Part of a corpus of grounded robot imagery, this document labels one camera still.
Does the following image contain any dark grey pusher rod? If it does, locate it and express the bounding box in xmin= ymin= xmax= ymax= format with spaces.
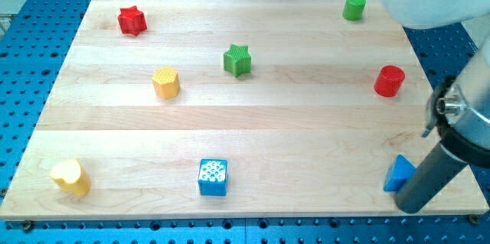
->
xmin=394 ymin=143 xmax=468 ymax=214

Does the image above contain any blue triangle block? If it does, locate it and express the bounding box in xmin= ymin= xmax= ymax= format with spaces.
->
xmin=383 ymin=155 xmax=416 ymax=192

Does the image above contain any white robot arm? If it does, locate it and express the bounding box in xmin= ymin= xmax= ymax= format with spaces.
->
xmin=381 ymin=0 xmax=489 ymax=213

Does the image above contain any red cylinder block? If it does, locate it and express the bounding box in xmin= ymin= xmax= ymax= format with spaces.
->
xmin=374 ymin=65 xmax=405 ymax=97

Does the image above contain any green cylinder block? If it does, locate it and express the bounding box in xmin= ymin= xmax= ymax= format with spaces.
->
xmin=342 ymin=0 xmax=366 ymax=21

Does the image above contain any blue cube block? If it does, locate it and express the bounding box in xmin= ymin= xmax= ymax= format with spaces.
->
xmin=198 ymin=158 xmax=227 ymax=197

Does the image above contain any green star block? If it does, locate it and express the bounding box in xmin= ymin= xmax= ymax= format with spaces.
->
xmin=224 ymin=44 xmax=252 ymax=77

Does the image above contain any light wooden board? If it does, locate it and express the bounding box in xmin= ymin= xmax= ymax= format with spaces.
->
xmin=0 ymin=0 xmax=490 ymax=222

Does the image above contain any yellow hexagon block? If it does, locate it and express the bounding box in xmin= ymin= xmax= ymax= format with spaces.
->
xmin=152 ymin=67 xmax=181 ymax=99

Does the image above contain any red star block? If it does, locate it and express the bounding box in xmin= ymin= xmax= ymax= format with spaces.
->
xmin=118 ymin=5 xmax=147 ymax=36

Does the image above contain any yellow heart block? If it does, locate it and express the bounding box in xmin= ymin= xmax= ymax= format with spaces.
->
xmin=50 ymin=158 xmax=91 ymax=197

